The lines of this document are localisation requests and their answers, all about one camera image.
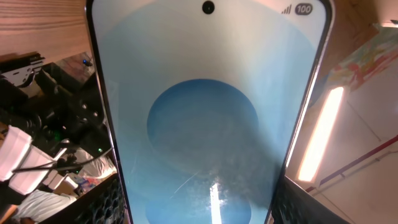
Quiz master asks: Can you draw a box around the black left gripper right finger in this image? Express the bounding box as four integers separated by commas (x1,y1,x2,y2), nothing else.
271,176,348,224

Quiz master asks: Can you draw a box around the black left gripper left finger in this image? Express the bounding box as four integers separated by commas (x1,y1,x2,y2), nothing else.
41,174,126,224

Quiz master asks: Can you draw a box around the blue screen smartphone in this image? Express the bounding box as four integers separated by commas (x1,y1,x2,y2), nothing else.
85,0,333,223

